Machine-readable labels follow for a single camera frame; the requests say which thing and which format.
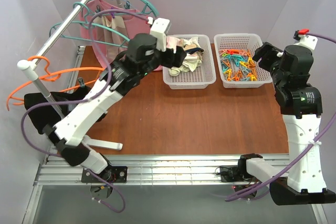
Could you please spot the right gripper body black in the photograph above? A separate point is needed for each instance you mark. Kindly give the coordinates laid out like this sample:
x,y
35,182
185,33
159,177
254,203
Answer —
x,y
265,55

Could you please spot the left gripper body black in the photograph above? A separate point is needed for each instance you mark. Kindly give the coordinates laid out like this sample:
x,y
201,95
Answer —
x,y
177,56

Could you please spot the pale green underwear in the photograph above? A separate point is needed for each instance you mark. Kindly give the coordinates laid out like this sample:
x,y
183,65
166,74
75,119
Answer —
x,y
186,66

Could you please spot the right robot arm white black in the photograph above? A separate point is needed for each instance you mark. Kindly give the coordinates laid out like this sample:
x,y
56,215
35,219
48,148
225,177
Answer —
x,y
301,182

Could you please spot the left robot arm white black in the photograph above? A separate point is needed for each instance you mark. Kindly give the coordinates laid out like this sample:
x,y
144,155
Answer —
x,y
126,72

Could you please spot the white pink underwear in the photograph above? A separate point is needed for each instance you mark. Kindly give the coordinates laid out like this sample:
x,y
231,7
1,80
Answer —
x,y
173,43

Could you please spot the beige navy underwear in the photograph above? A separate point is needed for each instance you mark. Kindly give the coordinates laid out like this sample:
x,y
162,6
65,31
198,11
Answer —
x,y
194,53

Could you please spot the white basket with underwear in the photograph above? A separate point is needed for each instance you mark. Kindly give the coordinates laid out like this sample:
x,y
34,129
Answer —
x,y
197,70

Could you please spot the pile of coloured clothespins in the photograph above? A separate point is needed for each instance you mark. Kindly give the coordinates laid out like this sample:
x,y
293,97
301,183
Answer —
x,y
237,65

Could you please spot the white basket with clothespins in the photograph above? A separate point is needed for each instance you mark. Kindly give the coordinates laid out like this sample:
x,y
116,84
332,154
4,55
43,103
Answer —
x,y
241,41

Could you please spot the pink shirt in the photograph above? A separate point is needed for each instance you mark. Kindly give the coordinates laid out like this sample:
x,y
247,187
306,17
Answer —
x,y
133,26

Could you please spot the beige socks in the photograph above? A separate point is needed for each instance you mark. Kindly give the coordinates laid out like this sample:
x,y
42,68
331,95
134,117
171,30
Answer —
x,y
117,30

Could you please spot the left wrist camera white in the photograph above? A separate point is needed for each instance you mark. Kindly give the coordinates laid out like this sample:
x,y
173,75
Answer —
x,y
159,29

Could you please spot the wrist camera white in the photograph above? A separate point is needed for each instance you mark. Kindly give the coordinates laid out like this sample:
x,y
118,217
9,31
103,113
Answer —
x,y
305,40
159,29

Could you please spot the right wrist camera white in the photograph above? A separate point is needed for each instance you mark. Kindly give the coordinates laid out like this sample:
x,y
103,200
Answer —
x,y
305,40

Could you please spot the aluminium rail frame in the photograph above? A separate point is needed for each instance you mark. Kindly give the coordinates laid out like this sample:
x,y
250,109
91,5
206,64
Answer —
x,y
159,189

